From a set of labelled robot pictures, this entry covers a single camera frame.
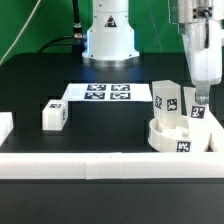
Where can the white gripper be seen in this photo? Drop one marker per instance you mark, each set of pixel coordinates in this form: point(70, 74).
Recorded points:
point(205, 63)

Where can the white round stool seat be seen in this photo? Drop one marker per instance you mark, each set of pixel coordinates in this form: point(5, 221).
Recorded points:
point(183, 136)

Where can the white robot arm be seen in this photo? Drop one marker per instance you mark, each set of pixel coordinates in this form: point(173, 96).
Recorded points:
point(110, 39)

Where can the white front fence bar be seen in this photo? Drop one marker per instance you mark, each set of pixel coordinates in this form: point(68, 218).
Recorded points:
point(87, 166)

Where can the white AprilTag marker sheet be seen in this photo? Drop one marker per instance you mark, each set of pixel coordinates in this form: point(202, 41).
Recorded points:
point(108, 92)

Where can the white left fence block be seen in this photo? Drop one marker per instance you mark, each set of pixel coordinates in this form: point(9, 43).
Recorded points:
point(6, 125)

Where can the black cable horizontal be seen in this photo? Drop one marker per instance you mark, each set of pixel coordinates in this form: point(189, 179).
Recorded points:
point(76, 42)

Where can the black cable vertical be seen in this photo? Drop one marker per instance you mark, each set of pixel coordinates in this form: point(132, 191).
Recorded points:
point(76, 15)

